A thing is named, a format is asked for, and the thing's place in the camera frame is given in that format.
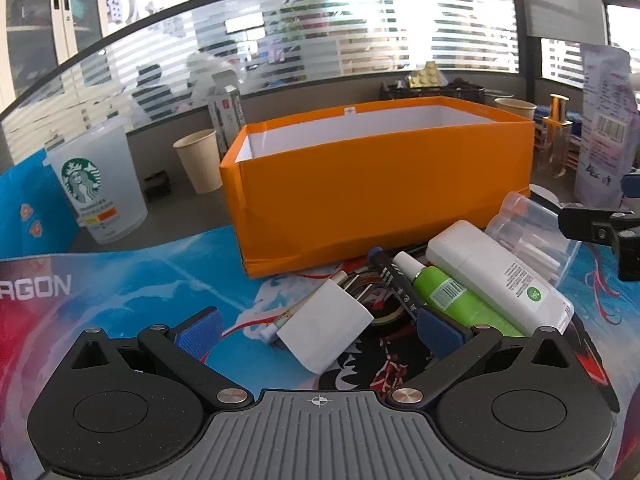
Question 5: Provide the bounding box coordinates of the black plastic crate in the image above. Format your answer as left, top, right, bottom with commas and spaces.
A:
378, 80, 486, 103

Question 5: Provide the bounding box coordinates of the printed desk mat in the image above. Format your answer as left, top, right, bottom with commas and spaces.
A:
0, 222, 640, 480

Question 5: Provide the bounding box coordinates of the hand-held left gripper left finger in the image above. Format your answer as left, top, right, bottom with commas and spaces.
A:
70, 309, 253, 408

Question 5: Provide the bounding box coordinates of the blue paper gift bag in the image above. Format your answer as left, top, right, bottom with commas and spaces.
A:
0, 152, 83, 261

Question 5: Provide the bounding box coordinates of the perfume bottle gold cap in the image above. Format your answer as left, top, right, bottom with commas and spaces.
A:
532, 94, 573, 178

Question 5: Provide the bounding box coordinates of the black adhesive tape roll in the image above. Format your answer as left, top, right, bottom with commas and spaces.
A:
345, 280, 408, 328

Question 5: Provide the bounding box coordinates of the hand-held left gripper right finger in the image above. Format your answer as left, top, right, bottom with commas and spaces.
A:
390, 306, 576, 408

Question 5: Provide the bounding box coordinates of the clear plastic cup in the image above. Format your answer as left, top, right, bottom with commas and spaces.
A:
485, 191, 583, 288

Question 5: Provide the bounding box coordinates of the white printed pouch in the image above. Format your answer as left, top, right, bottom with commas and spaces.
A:
572, 44, 638, 208

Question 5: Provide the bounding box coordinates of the black pen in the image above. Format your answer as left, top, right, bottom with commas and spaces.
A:
367, 247, 426, 326

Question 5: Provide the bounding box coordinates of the striped glass partition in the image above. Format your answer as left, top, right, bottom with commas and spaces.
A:
0, 0, 521, 161

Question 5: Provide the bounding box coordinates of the orange cardboard box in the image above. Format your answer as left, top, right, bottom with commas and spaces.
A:
219, 97, 536, 279

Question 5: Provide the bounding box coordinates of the glass door cabinet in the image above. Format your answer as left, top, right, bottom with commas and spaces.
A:
0, 0, 108, 111

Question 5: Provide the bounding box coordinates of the yellow building brick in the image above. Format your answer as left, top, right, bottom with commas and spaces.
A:
407, 60, 448, 88

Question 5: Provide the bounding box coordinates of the white plastic bottle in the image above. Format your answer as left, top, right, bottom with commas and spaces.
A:
426, 220, 575, 336

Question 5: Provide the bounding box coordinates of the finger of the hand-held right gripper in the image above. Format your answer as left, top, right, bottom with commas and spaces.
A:
558, 204, 640, 281

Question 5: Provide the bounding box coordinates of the beige paper cup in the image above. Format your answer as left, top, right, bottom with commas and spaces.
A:
173, 129, 224, 195
494, 97, 538, 122

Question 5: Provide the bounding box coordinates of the black binder clip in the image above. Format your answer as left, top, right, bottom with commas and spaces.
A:
144, 170, 172, 200

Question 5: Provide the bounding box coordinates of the frosted plastic cup green logo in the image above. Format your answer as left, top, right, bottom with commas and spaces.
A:
42, 116, 149, 246

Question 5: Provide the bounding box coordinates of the white charger plug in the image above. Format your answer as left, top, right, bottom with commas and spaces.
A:
276, 271, 376, 375

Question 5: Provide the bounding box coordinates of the green bottle white cap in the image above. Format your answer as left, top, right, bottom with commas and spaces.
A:
392, 251, 526, 338

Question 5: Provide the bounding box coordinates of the small white tube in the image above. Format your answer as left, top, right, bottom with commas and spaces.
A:
259, 294, 321, 345

